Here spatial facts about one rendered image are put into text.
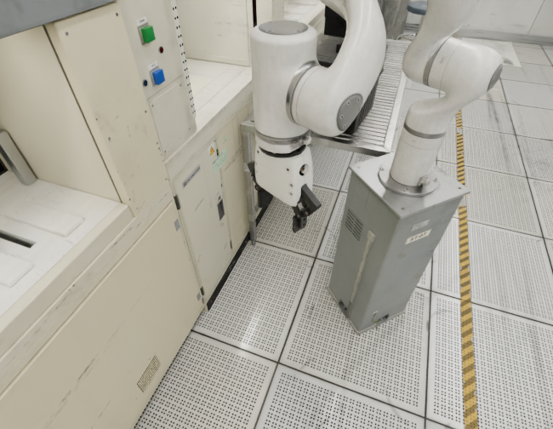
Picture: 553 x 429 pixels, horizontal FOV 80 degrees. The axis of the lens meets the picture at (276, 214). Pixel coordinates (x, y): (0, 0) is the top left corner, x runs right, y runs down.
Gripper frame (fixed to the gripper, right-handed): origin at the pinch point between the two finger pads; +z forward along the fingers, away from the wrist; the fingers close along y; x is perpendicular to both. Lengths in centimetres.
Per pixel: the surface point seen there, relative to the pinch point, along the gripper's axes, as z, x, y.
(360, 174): 25, -50, 12
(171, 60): -10, -13, 55
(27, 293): 16, 43, 31
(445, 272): 101, -103, -21
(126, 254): 28, 21, 38
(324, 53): 0, -71, 48
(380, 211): 31, -46, 0
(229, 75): 14, -55, 86
